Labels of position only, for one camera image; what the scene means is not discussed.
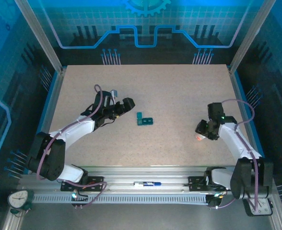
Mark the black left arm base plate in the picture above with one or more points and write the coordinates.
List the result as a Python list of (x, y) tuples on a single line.
[(65, 186)]

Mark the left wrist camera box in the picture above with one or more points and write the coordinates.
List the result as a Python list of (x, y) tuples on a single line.
[(114, 93)]

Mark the round green alarm clock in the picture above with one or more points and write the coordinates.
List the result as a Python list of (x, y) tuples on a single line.
[(18, 198)]

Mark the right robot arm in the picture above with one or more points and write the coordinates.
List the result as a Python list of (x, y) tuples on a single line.
[(234, 141)]

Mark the blue marker pen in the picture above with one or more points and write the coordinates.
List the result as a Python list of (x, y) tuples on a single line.
[(148, 183)]

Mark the teal pill organizer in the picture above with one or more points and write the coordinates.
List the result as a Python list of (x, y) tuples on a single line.
[(147, 121)]

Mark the aluminium table side rail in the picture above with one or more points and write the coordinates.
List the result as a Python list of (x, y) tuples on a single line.
[(48, 115), (239, 95)]

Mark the white pill bottle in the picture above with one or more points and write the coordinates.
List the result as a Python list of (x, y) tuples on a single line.
[(199, 137)]

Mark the small circuit board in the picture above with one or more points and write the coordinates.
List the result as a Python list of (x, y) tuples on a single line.
[(76, 195), (217, 196)]

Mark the black rectangular clock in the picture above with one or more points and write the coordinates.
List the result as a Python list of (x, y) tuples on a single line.
[(263, 210)]

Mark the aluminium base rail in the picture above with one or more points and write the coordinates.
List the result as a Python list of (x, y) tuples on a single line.
[(131, 173)]

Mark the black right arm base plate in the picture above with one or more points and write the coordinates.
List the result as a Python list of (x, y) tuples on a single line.
[(193, 184)]

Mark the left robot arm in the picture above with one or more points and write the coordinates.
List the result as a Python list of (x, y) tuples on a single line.
[(74, 129)]

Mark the aluminium frame post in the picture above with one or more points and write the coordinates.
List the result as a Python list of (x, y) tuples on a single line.
[(248, 38), (43, 38)]

